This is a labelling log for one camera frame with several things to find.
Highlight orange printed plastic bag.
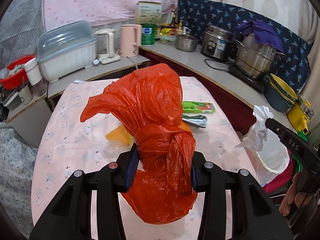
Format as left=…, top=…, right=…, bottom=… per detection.
left=180, top=121, right=192, bottom=133

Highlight green toothpaste box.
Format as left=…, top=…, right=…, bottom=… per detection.
left=182, top=101, right=215, bottom=113

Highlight red plastic bag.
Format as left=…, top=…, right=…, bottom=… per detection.
left=80, top=63, right=197, bottom=224

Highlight white tissue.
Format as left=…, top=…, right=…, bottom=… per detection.
left=235, top=105, right=274, bottom=152

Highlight white trash bin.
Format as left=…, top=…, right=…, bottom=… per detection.
left=246, top=131, right=290, bottom=187

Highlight person's right hand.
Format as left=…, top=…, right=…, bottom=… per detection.
left=279, top=172, right=313, bottom=217

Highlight yellow electric pot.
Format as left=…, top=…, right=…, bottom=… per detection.
left=287, top=94, right=314, bottom=135

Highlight stacked blue yellow basins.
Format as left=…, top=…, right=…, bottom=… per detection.
left=264, top=74, right=298, bottom=113

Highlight red velvet curtain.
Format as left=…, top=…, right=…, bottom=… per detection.
left=139, top=44, right=268, bottom=138

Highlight black induction cooktop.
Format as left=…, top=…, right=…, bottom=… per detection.
left=228, top=64, right=265, bottom=94

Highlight large steel stockpot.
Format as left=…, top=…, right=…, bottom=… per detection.
left=234, top=34, right=286, bottom=80

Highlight purple towel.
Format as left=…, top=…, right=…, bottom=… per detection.
left=233, top=19, right=284, bottom=53

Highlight steel rice cooker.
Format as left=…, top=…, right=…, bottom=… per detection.
left=201, top=24, right=234, bottom=62

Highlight red plastic basin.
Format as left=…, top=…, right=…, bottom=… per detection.
left=1, top=55, right=35, bottom=90

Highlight white lidded cup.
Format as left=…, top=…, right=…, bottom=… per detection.
left=23, top=58, right=42, bottom=86

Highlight small steel bowl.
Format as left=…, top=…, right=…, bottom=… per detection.
left=175, top=34, right=199, bottom=52

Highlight white dish rack box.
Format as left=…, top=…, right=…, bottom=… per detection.
left=37, top=21, right=97, bottom=83

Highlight navy floral backsplash cloth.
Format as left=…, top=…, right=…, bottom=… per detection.
left=178, top=0, right=312, bottom=92

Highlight white glass kettle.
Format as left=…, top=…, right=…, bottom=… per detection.
left=94, top=28, right=120, bottom=64

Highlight dark sauce bottle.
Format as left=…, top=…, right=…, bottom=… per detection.
left=170, top=14, right=176, bottom=36

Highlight yellow label jar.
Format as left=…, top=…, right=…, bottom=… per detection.
left=160, top=23, right=175, bottom=36

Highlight pink electric kettle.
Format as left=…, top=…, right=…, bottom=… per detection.
left=120, top=24, right=142, bottom=57

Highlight green tin can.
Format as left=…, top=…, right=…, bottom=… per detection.
left=141, top=23, right=156, bottom=45

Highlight white cardboard box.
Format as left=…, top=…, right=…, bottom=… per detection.
left=135, top=1, right=162, bottom=24

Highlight black power cable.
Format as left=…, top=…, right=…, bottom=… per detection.
left=204, top=58, right=232, bottom=73

